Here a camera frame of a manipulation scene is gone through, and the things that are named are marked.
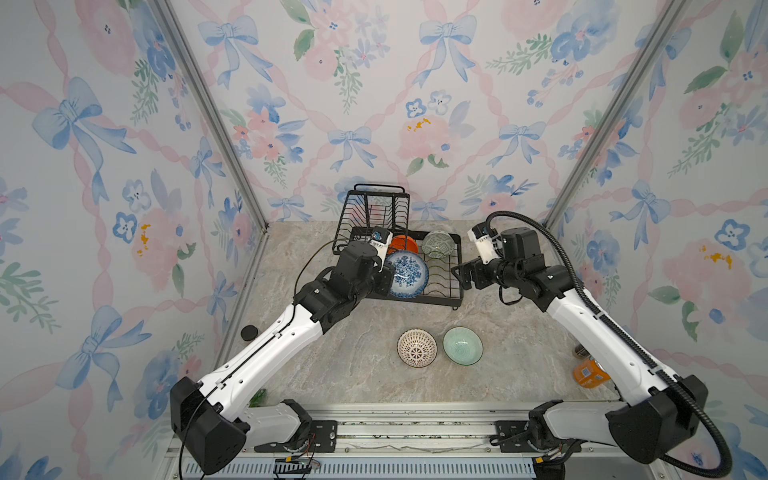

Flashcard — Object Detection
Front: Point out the black corrugated cable conduit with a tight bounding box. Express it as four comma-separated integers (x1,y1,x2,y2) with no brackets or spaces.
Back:
484,210,733,479

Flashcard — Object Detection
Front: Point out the black round knob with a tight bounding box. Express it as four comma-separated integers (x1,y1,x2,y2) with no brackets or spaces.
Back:
240,325,259,342

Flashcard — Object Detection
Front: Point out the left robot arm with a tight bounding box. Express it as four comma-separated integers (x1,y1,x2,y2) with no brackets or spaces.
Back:
170,228,394,475

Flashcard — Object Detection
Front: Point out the orange plastic bowl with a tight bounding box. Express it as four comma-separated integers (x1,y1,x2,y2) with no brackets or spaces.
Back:
387,235,419,255

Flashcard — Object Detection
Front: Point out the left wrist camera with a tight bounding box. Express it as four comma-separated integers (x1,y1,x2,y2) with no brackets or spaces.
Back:
369,227,393,263

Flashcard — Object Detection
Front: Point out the brown lattice ceramic bowl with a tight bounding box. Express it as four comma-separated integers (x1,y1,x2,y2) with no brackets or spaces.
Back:
397,328,438,368

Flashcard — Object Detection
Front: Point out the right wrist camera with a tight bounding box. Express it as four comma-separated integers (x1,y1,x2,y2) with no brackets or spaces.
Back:
469,223,544,262

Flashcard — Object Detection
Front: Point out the black wire dish rack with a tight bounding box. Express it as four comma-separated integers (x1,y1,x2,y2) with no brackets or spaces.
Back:
332,183,463,310

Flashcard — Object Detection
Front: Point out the blue patterned ceramic bowl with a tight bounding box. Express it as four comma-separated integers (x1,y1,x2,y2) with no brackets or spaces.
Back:
385,251,429,299

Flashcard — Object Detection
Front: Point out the green snack packet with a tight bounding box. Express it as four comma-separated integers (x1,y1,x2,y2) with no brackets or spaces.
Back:
248,388,267,408

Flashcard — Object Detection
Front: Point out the green patterned ceramic bowl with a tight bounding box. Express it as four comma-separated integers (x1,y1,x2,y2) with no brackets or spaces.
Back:
421,230,455,259

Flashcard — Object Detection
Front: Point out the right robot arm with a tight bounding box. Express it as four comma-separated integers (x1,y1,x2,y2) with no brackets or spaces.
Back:
451,254,723,468

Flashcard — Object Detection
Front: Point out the orange can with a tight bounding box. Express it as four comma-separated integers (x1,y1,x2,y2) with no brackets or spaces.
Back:
572,358,611,389

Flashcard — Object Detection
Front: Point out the mint green ceramic bowl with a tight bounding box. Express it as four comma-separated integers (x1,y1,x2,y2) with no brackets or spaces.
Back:
443,327,483,366

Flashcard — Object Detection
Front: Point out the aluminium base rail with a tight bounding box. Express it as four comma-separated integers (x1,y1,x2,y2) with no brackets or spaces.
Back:
161,403,682,480

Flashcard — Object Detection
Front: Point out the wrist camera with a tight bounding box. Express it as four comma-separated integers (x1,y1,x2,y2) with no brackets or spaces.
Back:
369,227,393,263
469,223,544,262

